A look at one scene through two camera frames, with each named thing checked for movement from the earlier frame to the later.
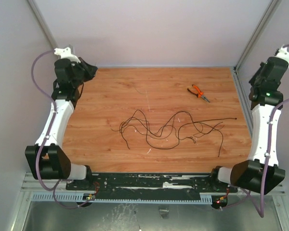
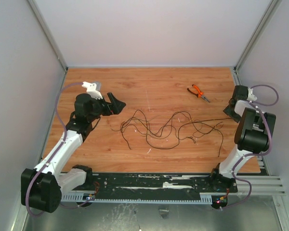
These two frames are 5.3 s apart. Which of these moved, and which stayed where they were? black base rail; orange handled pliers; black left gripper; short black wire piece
Moved: black left gripper
Stayed: short black wire piece; orange handled pliers; black base rail
